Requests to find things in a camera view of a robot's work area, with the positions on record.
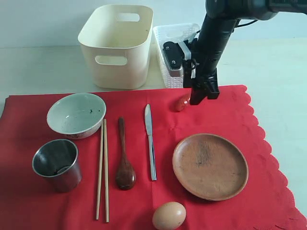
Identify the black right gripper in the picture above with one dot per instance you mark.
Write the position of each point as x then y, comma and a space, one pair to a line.
207, 51

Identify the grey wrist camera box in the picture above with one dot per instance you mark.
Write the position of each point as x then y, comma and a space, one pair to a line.
175, 54

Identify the red toy sausage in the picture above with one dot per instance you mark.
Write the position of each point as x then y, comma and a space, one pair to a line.
182, 103

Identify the brown egg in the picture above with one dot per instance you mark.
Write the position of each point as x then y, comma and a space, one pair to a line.
169, 216

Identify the wooden chopstick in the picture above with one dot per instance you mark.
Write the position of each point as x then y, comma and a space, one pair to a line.
106, 171
100, 167

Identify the left wooden chopstick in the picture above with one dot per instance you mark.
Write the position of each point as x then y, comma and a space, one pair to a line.
100, 167

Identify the brown wooden plate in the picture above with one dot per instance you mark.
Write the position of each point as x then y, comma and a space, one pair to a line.
210, 167

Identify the cream plastic storage bin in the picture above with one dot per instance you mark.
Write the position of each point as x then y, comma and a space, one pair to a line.
115, 42

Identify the white ceramic bowl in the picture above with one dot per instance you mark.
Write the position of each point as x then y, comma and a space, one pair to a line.
77, 116

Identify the right wooden chopstick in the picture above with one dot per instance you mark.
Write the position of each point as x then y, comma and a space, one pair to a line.
106, 171

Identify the dark wooden spoon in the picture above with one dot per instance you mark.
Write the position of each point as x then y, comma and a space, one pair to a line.
125, 176

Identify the stainless steel cup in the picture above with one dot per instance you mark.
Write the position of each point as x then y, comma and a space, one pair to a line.
57, 162

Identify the red tablecloth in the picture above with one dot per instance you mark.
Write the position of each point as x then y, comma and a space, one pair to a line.
28, 202

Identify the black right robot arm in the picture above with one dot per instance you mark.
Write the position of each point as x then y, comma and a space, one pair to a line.
222, 17

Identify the white perforated plastic basket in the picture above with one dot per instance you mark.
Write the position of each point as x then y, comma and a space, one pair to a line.
174, 33

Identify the silver table knife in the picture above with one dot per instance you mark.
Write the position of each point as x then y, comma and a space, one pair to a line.
149, 131

